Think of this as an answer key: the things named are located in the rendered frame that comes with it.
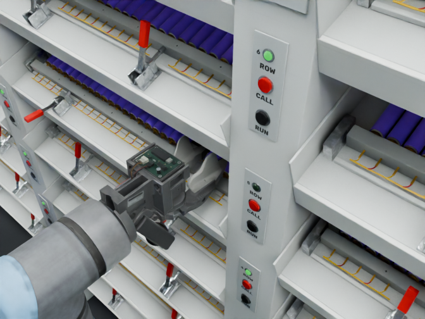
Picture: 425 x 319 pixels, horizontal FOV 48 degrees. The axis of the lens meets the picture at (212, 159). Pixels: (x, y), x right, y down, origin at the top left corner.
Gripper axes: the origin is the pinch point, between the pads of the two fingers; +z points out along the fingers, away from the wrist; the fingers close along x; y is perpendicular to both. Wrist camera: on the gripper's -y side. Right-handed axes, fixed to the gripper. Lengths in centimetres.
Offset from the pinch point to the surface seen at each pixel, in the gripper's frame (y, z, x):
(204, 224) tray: -6.8, -6.4, -4.2
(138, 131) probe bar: -2.4, -1.6, 16.1
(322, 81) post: 24.8, -4.0, -18.1
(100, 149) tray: -6.7, -6.3, 21.6
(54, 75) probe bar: -2.3, -1.2, 41.9
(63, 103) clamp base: -4.1, -4.3, 35.0
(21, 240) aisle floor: -95, -6, 91
